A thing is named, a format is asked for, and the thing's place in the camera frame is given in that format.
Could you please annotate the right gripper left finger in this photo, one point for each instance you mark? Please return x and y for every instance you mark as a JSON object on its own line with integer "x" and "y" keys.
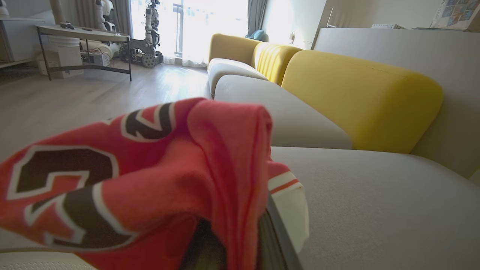
{"x": 204, "y": 247}

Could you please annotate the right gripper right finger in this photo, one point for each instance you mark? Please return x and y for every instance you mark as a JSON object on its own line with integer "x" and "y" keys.
{"x": 277, "y": 247}

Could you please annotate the red basketball jersey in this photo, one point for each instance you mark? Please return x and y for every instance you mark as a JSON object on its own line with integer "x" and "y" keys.
{"x": 168, "y": 168}

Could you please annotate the large grey sofa seat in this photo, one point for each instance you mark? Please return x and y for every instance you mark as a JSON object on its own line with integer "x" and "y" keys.
{"x": 393, "y": 210}

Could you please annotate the large smooth yellow sofa backrest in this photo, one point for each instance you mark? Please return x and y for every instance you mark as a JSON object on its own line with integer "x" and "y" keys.
{"x": 356, "y": 97}

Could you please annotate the light grey sofa seat module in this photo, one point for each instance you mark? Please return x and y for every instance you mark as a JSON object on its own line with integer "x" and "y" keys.
{"x": 228, "y": 67}

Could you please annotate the ribbed yellow sofa backrest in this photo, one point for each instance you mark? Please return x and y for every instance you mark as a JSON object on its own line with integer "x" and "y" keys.
{"x": 273, "y": 62}

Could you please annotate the small smooth yellow sofa backrest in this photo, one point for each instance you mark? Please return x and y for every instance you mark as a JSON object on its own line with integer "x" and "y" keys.
{"x": 228, "y": 47}

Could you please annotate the dark humanoid robot tracked base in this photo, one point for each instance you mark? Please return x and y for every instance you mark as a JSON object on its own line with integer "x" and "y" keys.
{"x": 148, "y": 48}

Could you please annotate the teal cushion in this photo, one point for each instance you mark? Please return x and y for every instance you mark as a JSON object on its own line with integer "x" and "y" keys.
{"x": 258, "y": 35}

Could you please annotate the grey pleated curtain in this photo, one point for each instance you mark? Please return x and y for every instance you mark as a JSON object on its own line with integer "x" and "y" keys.
{"x": 257, "y": 15}
{"x": 122, "y": 15}

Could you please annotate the white cardboard box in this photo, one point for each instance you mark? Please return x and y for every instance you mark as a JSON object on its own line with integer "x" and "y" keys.
{"x": 60, "y": 60}

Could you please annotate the grey table black metal legs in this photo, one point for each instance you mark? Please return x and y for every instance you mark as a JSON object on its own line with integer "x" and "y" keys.
{"x": 86, "y": 33}

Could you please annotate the white humanoid robot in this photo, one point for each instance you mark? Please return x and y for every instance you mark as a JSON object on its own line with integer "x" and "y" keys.
{"x": 107, "y": 11}

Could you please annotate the black game controller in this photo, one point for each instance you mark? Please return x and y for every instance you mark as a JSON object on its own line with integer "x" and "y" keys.
{"x": 67, "y": 25}

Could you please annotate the colourful printed poster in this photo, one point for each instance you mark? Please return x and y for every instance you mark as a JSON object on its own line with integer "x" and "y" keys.
{"x": 455, "y": 13}

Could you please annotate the white low wall cabinet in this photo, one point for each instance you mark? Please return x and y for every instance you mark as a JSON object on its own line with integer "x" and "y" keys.
{"x": 18, "y": 41}

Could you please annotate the small white security camera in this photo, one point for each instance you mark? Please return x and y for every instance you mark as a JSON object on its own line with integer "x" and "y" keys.
{"x": 3, "y": 7}

